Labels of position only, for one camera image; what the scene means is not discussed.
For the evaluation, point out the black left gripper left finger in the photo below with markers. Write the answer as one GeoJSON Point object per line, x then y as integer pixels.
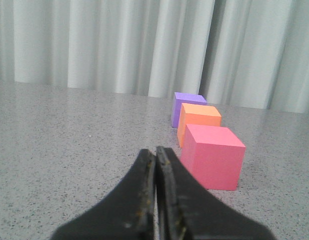
{"type": "Point", "coordinates": [126, 213]}

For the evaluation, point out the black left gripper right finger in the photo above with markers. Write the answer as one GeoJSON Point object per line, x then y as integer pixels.
{"type": "Point", "coordinates": [187, 211]}

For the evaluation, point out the orange foam cube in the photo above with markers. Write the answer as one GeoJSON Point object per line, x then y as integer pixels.
{"type": "Point", "coordinates": [196, 114]}

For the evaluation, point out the pink-red foam cube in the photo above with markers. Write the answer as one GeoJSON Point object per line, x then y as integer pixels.
{"type": "Point", "coordinates": [213, 155]}

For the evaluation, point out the pale green curtain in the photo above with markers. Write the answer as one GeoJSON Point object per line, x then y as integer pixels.
{"type": "Point", "coordinates": [247, 53]}

